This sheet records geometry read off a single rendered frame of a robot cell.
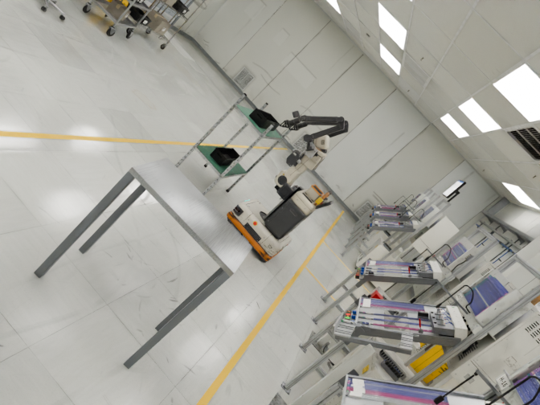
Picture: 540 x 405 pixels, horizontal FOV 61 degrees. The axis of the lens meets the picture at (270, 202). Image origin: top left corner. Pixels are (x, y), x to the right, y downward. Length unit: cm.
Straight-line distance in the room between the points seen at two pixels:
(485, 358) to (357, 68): 959
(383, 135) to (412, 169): 112
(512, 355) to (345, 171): 904
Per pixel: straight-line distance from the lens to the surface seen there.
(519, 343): 358
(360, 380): 273
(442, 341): 351
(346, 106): 1215
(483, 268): 491
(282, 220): 481
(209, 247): 222
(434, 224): 813
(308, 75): 1238
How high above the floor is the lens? 168
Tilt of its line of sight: 14 degrees down
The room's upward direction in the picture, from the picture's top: 47 degrees clockwise
